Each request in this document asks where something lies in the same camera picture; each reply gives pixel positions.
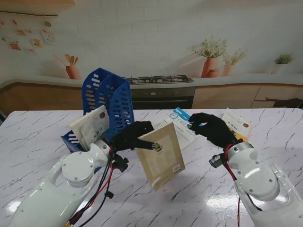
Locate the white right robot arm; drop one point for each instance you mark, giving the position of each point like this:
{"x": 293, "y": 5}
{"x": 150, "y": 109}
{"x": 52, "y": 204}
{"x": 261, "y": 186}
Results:
{"x": 258, "y": 177}

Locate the blue perforated plastic file holder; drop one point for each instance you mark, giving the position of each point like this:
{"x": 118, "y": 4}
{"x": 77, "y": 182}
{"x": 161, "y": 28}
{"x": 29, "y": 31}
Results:
{"x": 126, "y": 85}

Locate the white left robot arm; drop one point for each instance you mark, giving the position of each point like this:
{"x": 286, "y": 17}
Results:
{"x": 75, "y": 170}

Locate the yellow cover book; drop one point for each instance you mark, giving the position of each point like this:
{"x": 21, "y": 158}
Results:
{"x": 239, "y": 127}

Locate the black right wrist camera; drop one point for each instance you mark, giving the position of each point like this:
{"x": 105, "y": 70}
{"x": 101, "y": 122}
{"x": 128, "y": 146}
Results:
{"x": 216, "y": 160}

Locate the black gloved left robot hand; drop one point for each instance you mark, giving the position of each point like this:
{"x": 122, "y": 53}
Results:
{"x": 130, "y": 138}

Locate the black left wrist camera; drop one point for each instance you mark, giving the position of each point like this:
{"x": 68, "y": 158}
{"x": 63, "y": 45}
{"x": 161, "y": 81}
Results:
{"x": 122, "y": 164}

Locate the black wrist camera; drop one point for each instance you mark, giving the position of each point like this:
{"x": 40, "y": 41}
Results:
{"x": 216, "y": 160}
{"x": 122, "y": 164}

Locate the tan cover book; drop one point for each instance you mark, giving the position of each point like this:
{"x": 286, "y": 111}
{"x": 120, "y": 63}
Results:
{"x": 163, "y": 160}

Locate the blue and white novel book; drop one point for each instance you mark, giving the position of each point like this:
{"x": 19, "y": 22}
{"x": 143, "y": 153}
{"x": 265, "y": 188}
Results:
{"x": 92, "y": 127}

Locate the white workbook with blue header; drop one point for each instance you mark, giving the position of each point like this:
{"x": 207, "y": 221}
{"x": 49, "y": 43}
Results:
{"x": 183, "y": 136}

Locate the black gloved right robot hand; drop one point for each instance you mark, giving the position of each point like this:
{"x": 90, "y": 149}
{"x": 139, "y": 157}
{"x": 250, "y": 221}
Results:
{"x": 215, "y": 130}

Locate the printed kitchen scene backdrop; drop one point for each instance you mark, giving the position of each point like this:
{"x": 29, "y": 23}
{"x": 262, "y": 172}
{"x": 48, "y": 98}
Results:
{"x": 151, "y": 35}

